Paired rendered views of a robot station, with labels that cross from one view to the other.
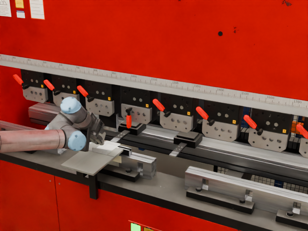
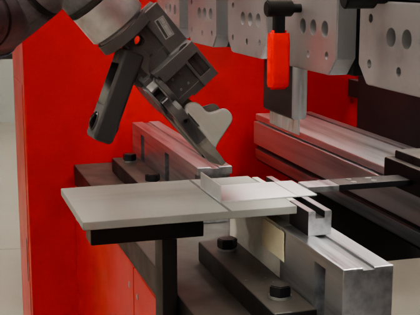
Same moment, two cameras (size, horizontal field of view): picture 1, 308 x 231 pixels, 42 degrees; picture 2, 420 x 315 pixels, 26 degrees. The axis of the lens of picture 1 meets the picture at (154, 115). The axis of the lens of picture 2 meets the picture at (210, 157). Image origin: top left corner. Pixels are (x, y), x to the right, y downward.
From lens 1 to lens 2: 1.30 m
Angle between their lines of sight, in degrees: 46
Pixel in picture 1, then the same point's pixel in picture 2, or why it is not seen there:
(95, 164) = (140, 209)
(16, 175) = (102, 259)
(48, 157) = not seen: hidden behind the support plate
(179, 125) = (408, 64)
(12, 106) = (229, 107)
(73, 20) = not seen: outside the picture
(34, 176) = (116, 267)
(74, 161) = (106, 191)
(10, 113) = not seen: hidden behind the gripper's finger
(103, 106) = (253, 19)
